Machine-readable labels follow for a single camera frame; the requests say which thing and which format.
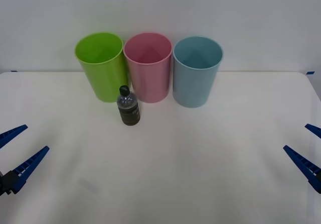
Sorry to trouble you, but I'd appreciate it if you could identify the pale blue plastic bin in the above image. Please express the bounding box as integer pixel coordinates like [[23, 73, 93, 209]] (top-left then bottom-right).
[[172, 35, 224, 108]]

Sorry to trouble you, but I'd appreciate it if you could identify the pink plastic bin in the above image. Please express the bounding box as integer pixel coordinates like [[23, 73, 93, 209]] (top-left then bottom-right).
[[123, 32, 173, 103]]

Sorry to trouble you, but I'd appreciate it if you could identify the green plastic bin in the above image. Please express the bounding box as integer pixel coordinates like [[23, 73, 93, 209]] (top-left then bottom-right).
[[74, 32, 130, 103]]

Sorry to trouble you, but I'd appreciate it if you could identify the small dark plastic bottle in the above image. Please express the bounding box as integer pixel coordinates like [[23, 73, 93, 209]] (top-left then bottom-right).
[[116, 85, 140, 126]]

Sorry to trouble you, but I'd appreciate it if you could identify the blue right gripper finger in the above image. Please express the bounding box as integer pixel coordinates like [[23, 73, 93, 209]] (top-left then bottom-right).
[[304, 124, 321, 139], [283, 145, 321, 194]]

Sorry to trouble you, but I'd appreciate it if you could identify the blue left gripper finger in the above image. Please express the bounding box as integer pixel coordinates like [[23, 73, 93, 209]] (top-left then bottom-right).
[[0, 124, 29, 149], [0, 145, 50, 196]]

